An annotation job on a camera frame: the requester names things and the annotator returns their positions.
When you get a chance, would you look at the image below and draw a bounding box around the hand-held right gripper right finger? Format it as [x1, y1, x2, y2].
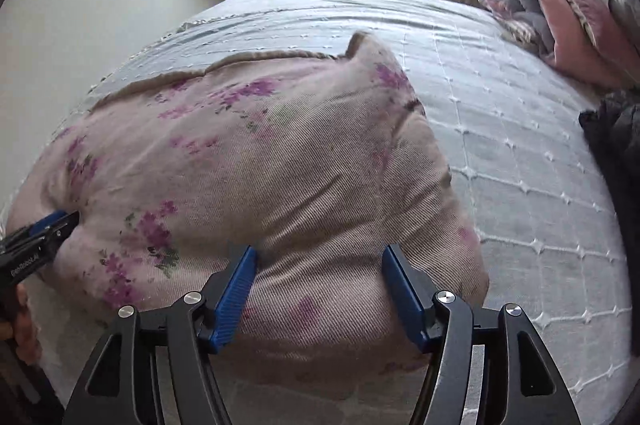
[382, 244, 583, 425]

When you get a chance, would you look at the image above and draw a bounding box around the black puffer jacket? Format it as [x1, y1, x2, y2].
[578, 92, 640, 226]

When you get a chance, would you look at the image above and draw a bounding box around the bed with grey checked bedspread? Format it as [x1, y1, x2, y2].
[0, 0, 636, 425]

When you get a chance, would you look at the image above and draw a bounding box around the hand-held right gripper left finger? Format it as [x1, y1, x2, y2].
[62, 245, 258, 425]

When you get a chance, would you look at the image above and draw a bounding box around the person's left hand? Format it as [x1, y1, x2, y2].
[0, 289, 41, 363]

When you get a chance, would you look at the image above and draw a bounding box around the folded pink grey blanket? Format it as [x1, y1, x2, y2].
[477, 0, 558, 58]

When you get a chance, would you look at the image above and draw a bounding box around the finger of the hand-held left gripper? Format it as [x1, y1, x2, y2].
[35, 211, 81, 256]
[0, 211, 68, 253]

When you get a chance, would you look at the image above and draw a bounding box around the pink velvet pillow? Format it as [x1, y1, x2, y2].
[520, 0, 633, 88]

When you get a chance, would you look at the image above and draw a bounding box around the floral padded jacket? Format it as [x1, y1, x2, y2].
[5, 31, 491, 386]

